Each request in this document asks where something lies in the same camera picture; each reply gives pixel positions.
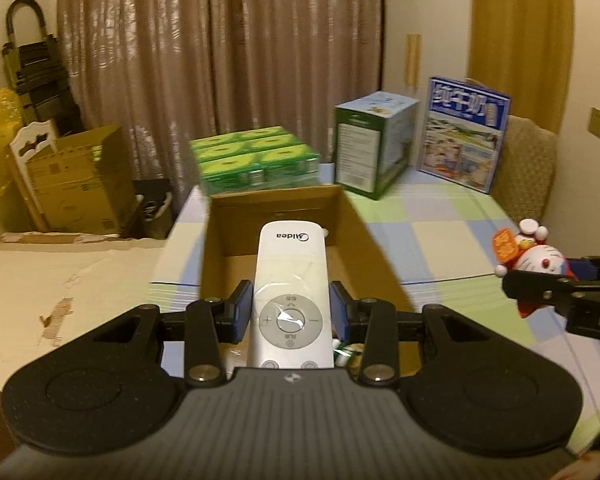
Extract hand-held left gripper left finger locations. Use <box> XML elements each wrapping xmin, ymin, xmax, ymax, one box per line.
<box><xmin>97</xmin><ymin>279</ymin><xmax>255</xmax><ymax>388</ymax></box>

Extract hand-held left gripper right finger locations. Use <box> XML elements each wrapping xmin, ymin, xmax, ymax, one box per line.
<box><xmin>329</xmin><ymin>280</ymin><xmax>488</xmax><ymax>388</ymax></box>

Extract red white toy figure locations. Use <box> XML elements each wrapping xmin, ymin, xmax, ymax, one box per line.
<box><xmin>492</xmin><ymin>216</ymin><xmax>580</xmax><ymax>319</ymax></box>

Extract white remote control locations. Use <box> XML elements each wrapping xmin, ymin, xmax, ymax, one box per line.
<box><xmin>250</xmin><ymin>221</ymin><xmax>337</xmax><ymax>372</ymax></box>

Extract small green white jar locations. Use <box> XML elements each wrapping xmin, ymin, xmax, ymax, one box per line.
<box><xmin>331</xmin><ymin>339</ymin><xmax>365</xmax><ymax>372</ymax></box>

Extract plaid tablecloth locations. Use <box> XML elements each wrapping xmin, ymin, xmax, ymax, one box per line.
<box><xmin>150</xmin><ymin>175</ymin><xmax>600</xmax><ymax>451</ymax></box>

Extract beige quilted chair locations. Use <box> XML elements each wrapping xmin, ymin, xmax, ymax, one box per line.
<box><xmin>492</xmin><ymin>115</ymin><xmax>558</xmax><ymax>231</ymax></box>

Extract dark shoe box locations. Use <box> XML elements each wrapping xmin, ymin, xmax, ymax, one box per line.
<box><xmin>130</xmin><ymin>177</ymin><xmax>175</xmax><ymax>240</ymax></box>

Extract pack of green tissue packets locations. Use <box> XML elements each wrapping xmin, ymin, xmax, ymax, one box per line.
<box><xmin>189</xmin><ymin>126</ymin><xmax>320</xmax><ymax>196</ymax></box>

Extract green milk carton box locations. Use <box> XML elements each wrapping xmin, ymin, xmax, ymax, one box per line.
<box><xmin>333</xmin><ymin>91</ymin><xmax>421</xmax><ymax>202</ymax></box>

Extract blue milk carton box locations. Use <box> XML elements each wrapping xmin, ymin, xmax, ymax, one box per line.
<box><xmin>417</xmin><ymin>76</ymin><xmax>511</xmax><ymax>196</ymax></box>

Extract beige printed bed sheet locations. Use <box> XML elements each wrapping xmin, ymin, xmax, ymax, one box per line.
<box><xmin>0</xmin><ymin>232</ymin><xmax>206</xmax><ymax>396</ymax></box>

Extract printed cardboard box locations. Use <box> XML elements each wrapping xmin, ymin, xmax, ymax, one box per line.
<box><xmin>27</xmin><ymin>125</ymin><xmax>138</xmax><ymax>236</ymax></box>

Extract light wooden slats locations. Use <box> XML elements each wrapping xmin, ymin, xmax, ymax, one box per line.
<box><xmin>405</xmin><ymin>34</ymin><xmax>423</xmax><ymax>95</ymax></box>

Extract pinkish brown curtain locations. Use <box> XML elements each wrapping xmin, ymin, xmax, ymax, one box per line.
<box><xmin>57</xmin><ymin>0</ymin><xmax>218</xmax><ymax>186</ymax></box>
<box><xmin>207</xmin><ymin>0</ymin><xmax>386</xmax><ymax>161</ymax></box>

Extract white carved chair back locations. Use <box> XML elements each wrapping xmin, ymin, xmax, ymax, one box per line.
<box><xmin>7</xmin><ymin>119</ymin><xmax>61</xmax><ymax>233</ymax></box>

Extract black folding cart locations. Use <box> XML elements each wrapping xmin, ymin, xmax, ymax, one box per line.
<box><xmin>0</xmin><ymin>0</ymin><xmax>86</xmax><ymax>136</ymax></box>

